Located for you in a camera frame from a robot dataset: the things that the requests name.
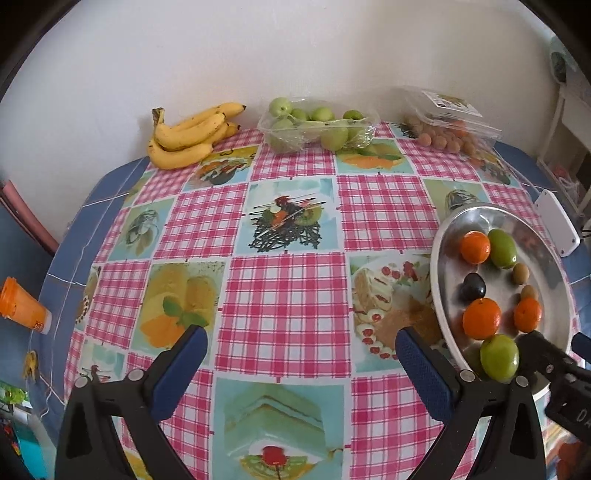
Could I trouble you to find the green plastic item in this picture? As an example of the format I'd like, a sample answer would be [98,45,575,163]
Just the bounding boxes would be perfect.
[0,383,29,408]

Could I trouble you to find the green jujube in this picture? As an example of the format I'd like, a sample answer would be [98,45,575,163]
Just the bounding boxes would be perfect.
[488,228,518,270]
[480,334,520,383]

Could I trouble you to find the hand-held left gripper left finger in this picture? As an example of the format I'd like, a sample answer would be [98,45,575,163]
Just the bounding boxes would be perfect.
[54,324,208,480]

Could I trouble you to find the white plastic box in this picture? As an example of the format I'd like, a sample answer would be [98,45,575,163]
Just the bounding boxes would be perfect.
[536,189,581,258]

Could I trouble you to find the white wooden shelf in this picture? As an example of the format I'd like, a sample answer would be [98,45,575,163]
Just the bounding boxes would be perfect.
[536,83,591,217]

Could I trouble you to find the pile of green jujubes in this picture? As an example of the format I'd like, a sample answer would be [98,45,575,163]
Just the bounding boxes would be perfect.
[269,97,370,151]

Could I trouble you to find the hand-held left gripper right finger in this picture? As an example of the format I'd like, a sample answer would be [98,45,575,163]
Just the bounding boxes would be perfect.
[394,325,548,480]

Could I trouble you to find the pink board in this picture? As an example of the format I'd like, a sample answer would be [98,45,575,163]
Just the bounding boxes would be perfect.
[0,180,61,257]

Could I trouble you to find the clear plastic tray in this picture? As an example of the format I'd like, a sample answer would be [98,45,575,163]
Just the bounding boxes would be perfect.
[257,96,380,153]

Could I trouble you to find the pink checkered tablecloth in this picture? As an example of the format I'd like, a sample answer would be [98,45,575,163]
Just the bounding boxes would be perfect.
[65,121,578,480]

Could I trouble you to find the yellow banana bunch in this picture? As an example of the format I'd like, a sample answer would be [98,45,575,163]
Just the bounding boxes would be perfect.
[148,102,247,170]

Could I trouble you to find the clear plastic clamshell box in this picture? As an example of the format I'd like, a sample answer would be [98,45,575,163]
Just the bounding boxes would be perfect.
[399,86,503,155]

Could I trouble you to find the round steel plate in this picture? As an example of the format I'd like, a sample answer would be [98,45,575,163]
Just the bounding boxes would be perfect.
[429,202,578,402]

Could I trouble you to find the pile of tan longans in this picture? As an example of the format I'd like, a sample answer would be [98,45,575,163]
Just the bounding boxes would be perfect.
[406,115,481,155]

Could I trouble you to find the dark plum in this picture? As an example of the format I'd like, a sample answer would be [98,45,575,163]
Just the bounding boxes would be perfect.
[458,272,487,302]

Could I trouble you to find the orange plastic cup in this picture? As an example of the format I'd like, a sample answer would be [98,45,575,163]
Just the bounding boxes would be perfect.
[0,277,52,334]

